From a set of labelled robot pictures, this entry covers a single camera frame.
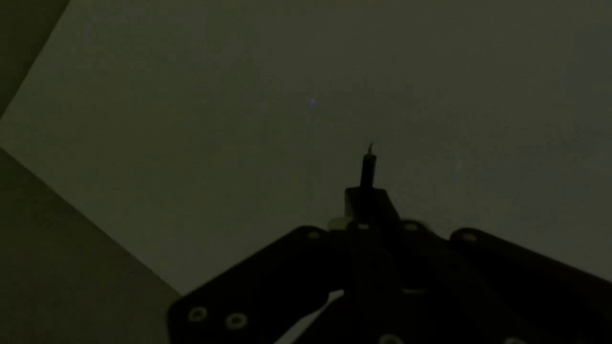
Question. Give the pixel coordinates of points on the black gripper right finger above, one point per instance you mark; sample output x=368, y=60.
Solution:
x=510, y=280

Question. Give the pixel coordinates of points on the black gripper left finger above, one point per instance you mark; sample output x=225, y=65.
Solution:
x=274, y=280

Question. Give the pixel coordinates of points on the large white table board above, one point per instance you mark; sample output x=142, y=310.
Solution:
x=255, y=96

